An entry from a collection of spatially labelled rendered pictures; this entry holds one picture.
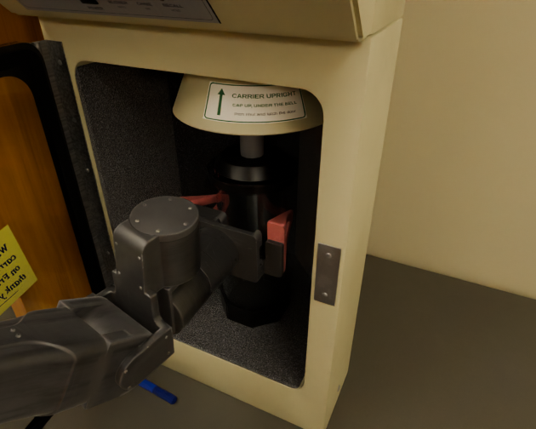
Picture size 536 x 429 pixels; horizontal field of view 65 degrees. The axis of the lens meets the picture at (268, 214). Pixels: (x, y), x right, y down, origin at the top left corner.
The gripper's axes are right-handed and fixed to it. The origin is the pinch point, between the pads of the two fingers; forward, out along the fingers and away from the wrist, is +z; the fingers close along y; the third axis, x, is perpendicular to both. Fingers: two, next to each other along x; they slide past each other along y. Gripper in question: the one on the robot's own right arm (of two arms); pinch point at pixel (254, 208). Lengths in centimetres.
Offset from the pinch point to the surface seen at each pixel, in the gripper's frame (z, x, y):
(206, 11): -14.0, -24.9, -4.7
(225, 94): -7.7, -17.1, -1.7
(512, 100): 32.8, -7.8, -27.4
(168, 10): -14.0, -24.8, -1.6
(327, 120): -10.1, -17.2, -12.3
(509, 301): 26, 25, -36
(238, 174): -4.0, -6.9, -0.4
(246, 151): -1.1, -8.4, 0.2
